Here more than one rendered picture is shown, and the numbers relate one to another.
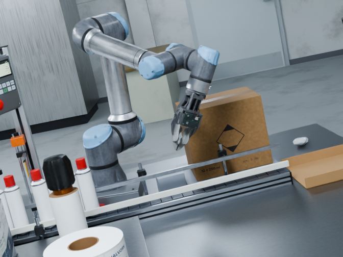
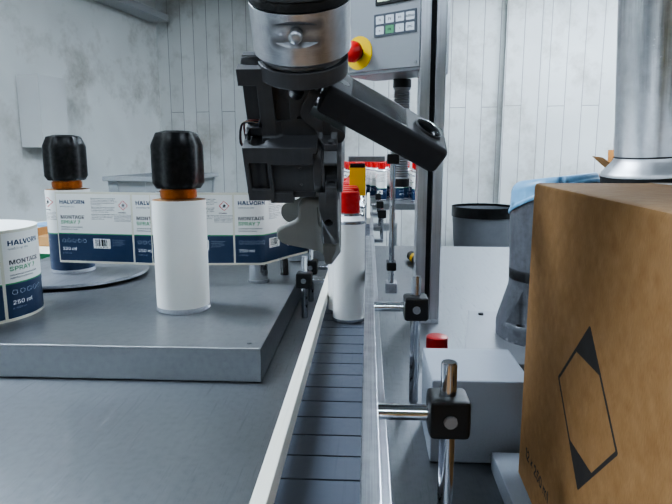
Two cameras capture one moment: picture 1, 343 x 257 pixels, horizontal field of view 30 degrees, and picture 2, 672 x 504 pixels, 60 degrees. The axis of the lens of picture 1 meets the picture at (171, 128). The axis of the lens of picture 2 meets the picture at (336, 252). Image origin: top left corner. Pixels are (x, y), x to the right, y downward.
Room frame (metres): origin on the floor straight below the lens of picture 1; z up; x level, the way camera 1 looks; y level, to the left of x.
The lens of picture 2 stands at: (2.22, -0.58, 1.15)
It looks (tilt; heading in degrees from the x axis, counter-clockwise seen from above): 10 degrees down; 99
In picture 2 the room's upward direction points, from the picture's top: straight up
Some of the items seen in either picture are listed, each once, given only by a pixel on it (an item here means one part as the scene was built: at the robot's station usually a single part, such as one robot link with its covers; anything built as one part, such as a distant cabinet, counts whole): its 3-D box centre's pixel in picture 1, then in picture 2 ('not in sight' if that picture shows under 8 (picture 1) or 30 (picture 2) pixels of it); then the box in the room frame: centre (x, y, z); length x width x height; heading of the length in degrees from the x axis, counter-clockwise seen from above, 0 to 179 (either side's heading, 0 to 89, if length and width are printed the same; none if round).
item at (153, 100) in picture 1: (148, 82); not in sight; (8.51, 0.17, 0.34); 2.02 x 0.67 x 0.69; 175
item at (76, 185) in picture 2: not in sight; (68, 203); (1.47, 0.57, 1.04); 0.09 x 0.09 x 0.29
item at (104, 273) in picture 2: not in sight; (74, 272); (1.47, 0.57, 0.89); 0.31 x 0.31 x 0.01
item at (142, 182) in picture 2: not in sight; (165, 194); (0.82, 2.46, 0.91); 0.60 x 0.40 x 0.22; 88
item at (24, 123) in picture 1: (25, 139); (429, 140); (2.22, 0.51, 1.16); 0.04 x 0.04 x 0.67; 6
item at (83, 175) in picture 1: (87, 186); (348, 256); (2.10, 0.32, 0.98); 0.05 x 0.05 x 0.20
